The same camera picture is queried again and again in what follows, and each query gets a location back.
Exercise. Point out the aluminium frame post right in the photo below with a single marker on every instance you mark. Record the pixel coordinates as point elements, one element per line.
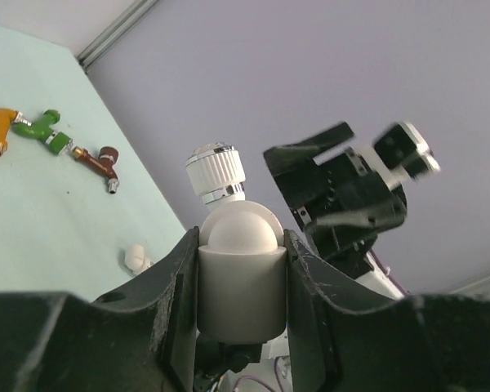
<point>115,31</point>

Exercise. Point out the white elbow pipe fitting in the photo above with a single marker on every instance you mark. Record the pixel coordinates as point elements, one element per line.
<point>136,260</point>
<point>241,275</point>

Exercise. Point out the grey white water faucet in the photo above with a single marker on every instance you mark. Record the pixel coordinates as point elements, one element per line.
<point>216,174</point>

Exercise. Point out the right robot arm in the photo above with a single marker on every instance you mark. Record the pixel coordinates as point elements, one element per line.
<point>359,200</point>

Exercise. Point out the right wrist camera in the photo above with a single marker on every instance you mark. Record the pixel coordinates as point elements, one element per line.
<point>400,153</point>

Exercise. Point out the brown water faucet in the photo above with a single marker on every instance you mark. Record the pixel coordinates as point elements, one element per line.
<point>103,165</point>

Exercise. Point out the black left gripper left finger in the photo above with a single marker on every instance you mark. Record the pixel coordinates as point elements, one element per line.
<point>138,337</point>

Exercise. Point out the green water faucet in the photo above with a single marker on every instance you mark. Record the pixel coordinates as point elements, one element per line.
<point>57,142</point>

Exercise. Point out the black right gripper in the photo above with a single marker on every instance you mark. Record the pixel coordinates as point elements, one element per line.
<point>292,165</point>

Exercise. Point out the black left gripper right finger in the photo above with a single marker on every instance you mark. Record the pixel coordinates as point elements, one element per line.
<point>345,337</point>

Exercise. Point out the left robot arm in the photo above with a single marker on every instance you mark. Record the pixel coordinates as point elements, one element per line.
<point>237,363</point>

